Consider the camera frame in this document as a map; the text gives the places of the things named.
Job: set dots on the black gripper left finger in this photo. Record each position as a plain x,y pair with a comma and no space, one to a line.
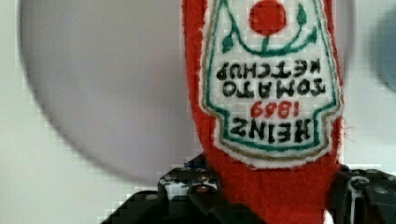
191,194

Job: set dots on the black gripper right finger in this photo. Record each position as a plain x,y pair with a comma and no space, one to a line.
362,197

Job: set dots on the red plush ketchup bottle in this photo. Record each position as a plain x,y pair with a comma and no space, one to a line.
267,102

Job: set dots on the pale pink round plate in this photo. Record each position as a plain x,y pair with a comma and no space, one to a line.
111,77

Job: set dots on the blue bowl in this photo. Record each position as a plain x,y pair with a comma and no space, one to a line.
385,54

